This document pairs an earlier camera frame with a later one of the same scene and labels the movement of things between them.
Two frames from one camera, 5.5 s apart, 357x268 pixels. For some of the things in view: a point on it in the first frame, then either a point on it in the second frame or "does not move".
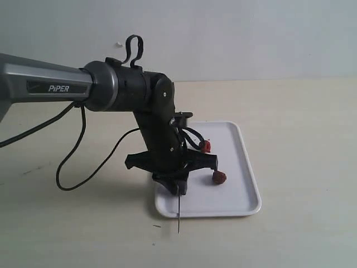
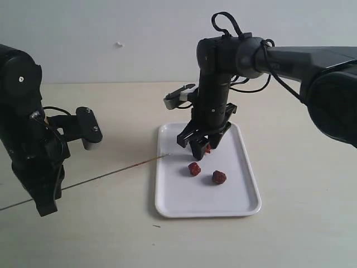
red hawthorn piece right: [218, 177] does not move
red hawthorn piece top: [206, 147] does not move
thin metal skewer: [178, 215] -> [88, 180]
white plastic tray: [239, 195] does not move
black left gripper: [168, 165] -> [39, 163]
